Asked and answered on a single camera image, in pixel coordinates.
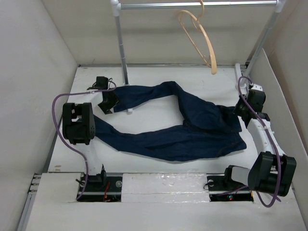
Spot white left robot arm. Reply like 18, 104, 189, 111
62, 77, 120, 191

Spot beige plastic clothes hanger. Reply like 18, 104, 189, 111
177, 0, 218, 75

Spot dark blue denim trousers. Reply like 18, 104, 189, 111
94, 81, 247, 162

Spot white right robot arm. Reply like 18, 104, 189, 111
222, 89, 296, 197

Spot metal clothes rack frame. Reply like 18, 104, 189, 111
110, 0, 286, 86

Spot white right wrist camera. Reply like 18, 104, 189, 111
249, 84, 263, 92

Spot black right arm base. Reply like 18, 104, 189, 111
204, 173, 254, 202

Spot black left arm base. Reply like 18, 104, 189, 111
76, 175, 123, 203

